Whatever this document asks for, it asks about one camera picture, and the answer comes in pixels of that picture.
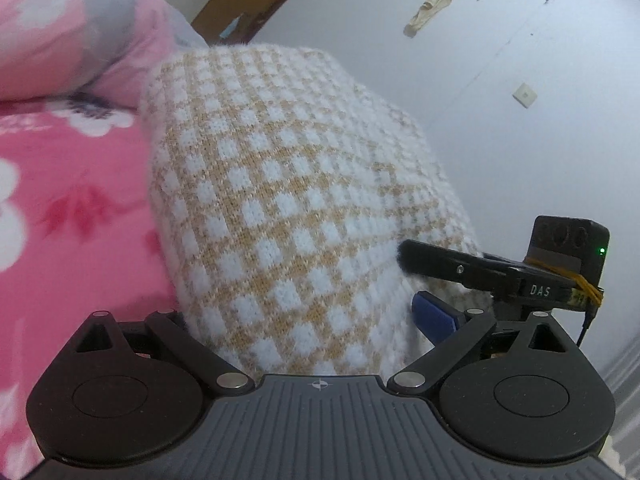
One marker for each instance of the black camera box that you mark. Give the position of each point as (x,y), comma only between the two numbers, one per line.
(572,244)

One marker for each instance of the pink floral duvet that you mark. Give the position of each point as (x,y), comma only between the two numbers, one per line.
(101,48)

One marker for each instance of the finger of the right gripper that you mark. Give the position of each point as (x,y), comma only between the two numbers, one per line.
(429,261)

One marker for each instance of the white wall switch plate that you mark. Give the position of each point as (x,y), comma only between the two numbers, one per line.
(525,95)

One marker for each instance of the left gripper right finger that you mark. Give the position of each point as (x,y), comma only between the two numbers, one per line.
(457,338)

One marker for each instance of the beige white checked coat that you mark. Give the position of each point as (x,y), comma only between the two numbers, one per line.
(281,189)

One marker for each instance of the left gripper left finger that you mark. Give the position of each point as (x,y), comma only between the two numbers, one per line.
(201,362)

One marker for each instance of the pink flowered bed sheet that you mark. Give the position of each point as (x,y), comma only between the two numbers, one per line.
(77,236)

